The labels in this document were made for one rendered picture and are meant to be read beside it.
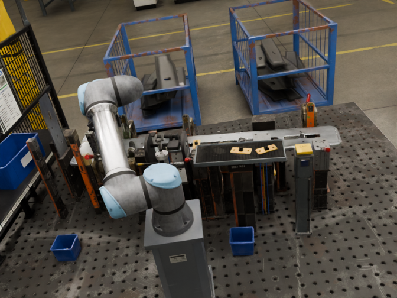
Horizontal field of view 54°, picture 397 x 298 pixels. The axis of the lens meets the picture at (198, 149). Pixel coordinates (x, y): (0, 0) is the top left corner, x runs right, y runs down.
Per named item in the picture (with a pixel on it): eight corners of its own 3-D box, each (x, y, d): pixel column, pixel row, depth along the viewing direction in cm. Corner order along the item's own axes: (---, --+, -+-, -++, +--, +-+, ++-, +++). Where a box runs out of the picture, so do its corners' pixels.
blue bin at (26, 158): (47, 153, 209) (38, 132, 201) (15, 190, 184) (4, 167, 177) (20, 153, 212) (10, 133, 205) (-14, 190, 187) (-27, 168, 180)
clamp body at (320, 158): (326, 196, 199) (329, 136, 179) (331, 211, 190) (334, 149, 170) (306, 197, 200) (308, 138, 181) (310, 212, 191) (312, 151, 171)
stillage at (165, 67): (137, 96, 505) (119, 22, 453) (198, 87, 502) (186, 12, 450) (127, 146, 404) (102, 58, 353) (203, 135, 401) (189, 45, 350)
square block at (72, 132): (94, 178, 241) (75, 128, 222) (90, 186, 235) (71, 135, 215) (81, 178, 242) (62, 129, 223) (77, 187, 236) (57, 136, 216)
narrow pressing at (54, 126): (68, 146, 217) (47, 91, 198) (61, 158, 207) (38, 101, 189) (67, 146, 217) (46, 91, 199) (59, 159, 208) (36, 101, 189)
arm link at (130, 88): (142, 68, 144) (136, 78, 192) (113, 75, 142) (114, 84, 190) (150, 99, 146) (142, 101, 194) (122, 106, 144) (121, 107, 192)
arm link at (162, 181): (189, 206, 132) (182, 174, 124) (150, 217, 129) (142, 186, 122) (180, 185, 142) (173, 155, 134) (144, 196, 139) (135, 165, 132)
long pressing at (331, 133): (334, 123, 201) (334, 120, 200) (344, 147, 183) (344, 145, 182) (81, 143, 221) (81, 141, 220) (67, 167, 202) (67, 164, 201)
